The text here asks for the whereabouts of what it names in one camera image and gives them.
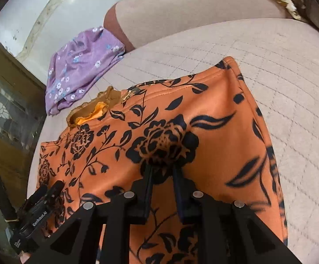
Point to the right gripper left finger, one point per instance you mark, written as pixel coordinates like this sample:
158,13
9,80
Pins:
99,233

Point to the pink quilted sofa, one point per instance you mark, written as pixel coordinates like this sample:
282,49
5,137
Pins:
279,61

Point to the orange black floral garment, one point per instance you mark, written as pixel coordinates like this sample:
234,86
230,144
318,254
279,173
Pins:
206,124

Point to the wooden glass door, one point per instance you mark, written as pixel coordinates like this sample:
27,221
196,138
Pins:
21,118

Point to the purple floral garment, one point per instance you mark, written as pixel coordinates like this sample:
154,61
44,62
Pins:
78,65

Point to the person's left hand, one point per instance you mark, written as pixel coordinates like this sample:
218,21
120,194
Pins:
24,257

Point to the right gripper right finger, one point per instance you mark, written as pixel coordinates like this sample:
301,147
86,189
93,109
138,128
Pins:
227,232

